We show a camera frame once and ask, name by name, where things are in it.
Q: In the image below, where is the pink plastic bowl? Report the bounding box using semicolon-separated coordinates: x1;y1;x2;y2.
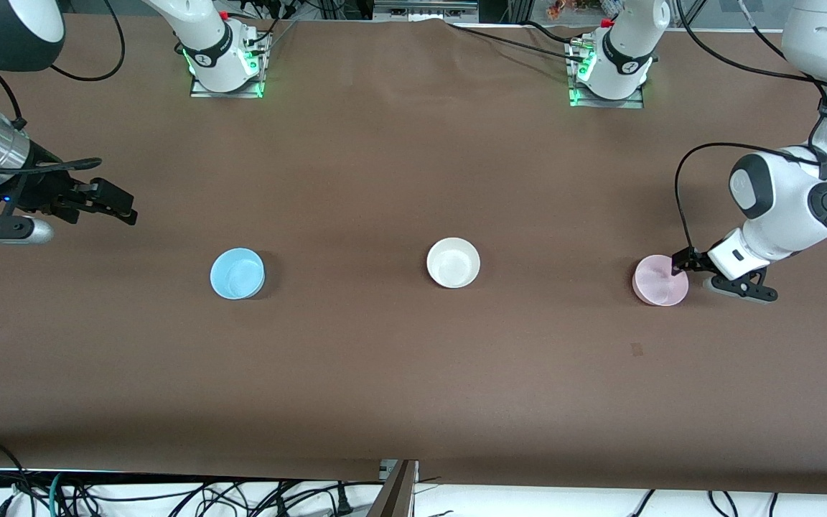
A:
632;254;691;307

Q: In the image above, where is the light blue plastic bowl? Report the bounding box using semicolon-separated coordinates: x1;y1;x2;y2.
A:
210;248;266;301

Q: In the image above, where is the white plastic bowl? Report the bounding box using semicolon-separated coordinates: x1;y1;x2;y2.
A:
426;237;481;289

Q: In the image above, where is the brown table cloth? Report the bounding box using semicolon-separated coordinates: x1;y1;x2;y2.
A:
0;14;827;496

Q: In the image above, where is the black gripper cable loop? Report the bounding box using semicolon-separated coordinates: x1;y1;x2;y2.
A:
674;142;827;252

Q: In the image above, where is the short black arm cable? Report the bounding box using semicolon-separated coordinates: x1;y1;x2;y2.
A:
0;70;27;131

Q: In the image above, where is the black looping arm cable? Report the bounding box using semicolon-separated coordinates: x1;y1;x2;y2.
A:
50;0;126;82

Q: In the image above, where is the long black arm cable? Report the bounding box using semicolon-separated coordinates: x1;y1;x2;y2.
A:
676;0;827;144

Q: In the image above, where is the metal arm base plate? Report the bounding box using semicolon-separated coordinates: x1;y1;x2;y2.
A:
564;39;645;110
190;32;271;99

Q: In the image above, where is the black cable across table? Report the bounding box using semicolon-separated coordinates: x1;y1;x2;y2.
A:
448;23;588;64

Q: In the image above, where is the grey metal post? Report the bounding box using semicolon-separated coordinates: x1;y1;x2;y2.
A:
369;460;419;517

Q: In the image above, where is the aluminium frame rail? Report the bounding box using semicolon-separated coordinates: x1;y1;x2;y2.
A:
373;0;480;22

